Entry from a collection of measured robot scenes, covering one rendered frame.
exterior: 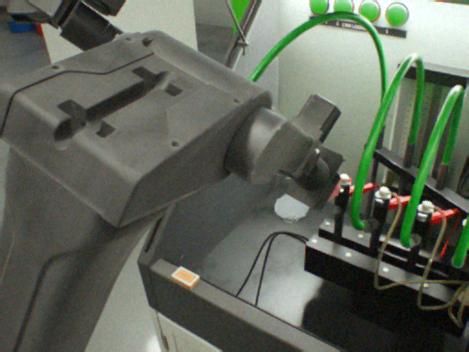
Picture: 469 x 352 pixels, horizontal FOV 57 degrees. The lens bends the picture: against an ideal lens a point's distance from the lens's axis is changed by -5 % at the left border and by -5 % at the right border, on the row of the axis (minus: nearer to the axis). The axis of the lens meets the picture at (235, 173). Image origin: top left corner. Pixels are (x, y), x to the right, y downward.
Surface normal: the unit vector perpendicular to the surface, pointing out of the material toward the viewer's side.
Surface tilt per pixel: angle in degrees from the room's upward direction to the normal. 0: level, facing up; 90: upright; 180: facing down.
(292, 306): 0
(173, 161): 110
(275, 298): 0
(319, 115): 43
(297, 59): 90
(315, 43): 90
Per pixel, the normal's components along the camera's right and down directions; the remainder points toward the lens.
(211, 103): 0.28, -0.71
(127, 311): -0.05, -0.82
